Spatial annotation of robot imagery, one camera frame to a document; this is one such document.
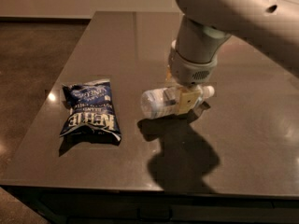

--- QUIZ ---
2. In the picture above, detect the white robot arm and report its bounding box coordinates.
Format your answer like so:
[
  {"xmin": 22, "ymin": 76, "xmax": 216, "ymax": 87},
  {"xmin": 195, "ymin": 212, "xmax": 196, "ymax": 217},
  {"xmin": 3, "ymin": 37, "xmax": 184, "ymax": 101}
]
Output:
[{"xmin": 169, "ymin": 0, "xmax": 299, "ymax": 114}]

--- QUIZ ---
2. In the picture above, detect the blue plastic water bottle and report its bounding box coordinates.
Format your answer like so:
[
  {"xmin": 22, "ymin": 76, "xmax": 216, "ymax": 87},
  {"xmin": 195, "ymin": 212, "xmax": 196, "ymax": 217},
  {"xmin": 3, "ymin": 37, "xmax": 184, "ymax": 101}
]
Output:
[{"xmin": 141, "ymin": 85, "xmax": 215, "ymax": 119}]

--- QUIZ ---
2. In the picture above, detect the blue chip bag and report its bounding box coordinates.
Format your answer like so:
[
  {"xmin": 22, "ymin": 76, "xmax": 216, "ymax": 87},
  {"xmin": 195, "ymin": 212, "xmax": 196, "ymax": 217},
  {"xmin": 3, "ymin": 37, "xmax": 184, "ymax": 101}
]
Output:
[{"xmin": 60, "ymin": 78, "xmax": 121, "ymax": 144}]

